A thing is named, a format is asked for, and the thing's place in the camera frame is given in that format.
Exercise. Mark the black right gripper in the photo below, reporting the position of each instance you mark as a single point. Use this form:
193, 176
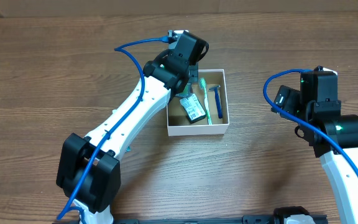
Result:
284, 101

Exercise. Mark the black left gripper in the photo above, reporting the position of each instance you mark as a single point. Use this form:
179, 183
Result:
192, 73

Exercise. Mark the green white toothbrush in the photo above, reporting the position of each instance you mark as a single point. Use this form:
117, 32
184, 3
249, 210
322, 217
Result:
202, 85

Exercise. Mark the blue disposable razor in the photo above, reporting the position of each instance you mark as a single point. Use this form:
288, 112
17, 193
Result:
217, 100

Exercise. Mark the green white floss packet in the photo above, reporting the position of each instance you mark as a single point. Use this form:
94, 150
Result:
193, 108

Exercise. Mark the white cardboard box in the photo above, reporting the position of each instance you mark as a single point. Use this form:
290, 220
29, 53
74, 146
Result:
177, 121

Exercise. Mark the clear soap pump bottle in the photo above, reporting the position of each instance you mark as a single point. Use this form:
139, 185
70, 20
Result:
185, 94

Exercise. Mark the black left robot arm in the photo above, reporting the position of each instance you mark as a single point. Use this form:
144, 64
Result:
89, 170

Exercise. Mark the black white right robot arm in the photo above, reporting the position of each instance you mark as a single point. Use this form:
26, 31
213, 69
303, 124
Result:
333, 137

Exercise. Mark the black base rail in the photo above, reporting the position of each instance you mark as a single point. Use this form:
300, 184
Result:
246, 219

